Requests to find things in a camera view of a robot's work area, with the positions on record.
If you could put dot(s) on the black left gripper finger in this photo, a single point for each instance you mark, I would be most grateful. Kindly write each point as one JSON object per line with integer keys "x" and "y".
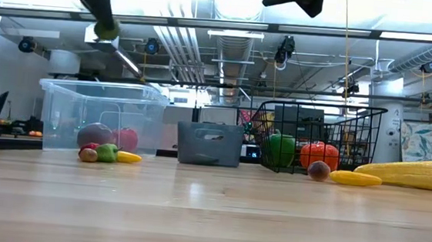
{"x": 99, "y": 9}

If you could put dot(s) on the large green bell pepper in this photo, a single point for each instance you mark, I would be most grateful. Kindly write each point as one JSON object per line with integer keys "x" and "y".
{"x": 281, "y": 149}

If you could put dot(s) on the small yellow chili pepper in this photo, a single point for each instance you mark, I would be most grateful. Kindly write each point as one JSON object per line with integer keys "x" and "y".
{"x": 129, "y": 157}

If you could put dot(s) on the yellow banana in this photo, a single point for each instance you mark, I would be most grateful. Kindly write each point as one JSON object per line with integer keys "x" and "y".
{"x": 354, "y": 178}

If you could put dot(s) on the long yellow squash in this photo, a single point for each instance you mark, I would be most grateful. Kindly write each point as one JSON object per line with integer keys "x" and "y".
{"x": 409, "y": 171}

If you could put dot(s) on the white ceiling unit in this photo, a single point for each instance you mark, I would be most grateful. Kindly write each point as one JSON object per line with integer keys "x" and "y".
{"x": 106, "y": 45}

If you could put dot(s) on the black ceiling-hung device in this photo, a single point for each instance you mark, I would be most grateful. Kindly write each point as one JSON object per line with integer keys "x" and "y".
{"x": 285, "y": 49}

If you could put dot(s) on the white ceiling lamp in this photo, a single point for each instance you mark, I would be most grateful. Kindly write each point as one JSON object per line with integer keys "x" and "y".
{"x": 235, "y": 34}

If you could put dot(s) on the white cylindrical tank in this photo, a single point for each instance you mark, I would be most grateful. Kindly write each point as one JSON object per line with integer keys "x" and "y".
{"x": 64, "y": 62}

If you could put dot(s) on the overhead rig light bar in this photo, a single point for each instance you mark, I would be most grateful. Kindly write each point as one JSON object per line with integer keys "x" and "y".
{"x": 208, "y": 22}

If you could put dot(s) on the clear plastic bin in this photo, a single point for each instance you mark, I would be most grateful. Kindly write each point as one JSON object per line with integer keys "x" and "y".
{"x": 140, "y": 103}

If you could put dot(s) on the dark grey monitor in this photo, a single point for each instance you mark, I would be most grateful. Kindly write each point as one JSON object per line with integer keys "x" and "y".
{"x": 297, "y": 117}

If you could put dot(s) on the black background crossbar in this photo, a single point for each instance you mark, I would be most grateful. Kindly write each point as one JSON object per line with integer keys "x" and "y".
{"x": 203, "y": 84}

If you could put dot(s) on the black tilted monitor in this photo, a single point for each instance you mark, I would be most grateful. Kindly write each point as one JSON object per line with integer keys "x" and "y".
{"x": 1, "y": 102}

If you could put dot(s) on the small red bell pepper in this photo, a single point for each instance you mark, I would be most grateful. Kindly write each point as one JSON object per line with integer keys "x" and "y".
{"x": 89, "y": 146}

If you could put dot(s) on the small green bell pepper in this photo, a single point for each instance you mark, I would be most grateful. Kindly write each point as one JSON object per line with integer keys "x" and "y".
{"x": 107, "y": 153}

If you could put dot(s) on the white round column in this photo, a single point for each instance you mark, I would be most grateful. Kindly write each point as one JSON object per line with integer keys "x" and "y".
{"x": 388, "y": 142}

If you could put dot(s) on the grey plastic basket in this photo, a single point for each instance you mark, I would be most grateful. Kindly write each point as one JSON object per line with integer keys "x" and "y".
{"x": 229, "y": 153}

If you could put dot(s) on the round black ceiling camera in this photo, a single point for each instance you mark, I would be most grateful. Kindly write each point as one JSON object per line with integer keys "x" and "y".
{"x": 430, "y": 66}
{"x": 152, "y": 46}
{"x": 26, "y": 44}

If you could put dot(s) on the silver ceiling duct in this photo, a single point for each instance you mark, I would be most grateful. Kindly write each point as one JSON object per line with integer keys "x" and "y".
{"x": 233, "y": 49}

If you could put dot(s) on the silver spiral duct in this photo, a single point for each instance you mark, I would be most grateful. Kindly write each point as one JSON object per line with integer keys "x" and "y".
{"x": 422, "y": 56}

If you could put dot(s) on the pink yellow wall picture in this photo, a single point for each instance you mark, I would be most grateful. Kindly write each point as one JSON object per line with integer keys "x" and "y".
{"x": 245, "y": 117}

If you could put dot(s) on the black table frame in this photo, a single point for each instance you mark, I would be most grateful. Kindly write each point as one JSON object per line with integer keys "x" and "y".
{"x": 5, "y": 143}

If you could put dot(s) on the leaf pattern wall picture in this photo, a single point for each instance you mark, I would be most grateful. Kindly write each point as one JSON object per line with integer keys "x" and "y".
{"x": 426, "y": 143}

